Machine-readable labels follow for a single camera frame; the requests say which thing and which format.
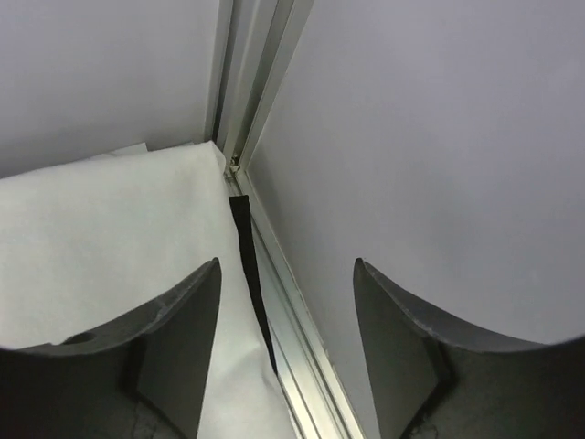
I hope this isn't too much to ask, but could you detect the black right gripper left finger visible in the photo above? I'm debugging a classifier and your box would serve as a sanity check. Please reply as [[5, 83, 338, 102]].
[[8, 259, 222, 438]]

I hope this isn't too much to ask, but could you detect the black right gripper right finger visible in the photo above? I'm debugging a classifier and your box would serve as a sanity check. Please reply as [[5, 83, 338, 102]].
[[353, 260, 584, 438]]

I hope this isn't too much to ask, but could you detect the white t-shirt red print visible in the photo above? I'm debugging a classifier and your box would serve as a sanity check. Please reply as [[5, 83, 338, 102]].
[[1, 142, 295, 438]]

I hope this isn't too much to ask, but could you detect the right aluminium frame post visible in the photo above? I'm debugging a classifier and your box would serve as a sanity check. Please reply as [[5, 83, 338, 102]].
[[203, 0, 316, 179]]

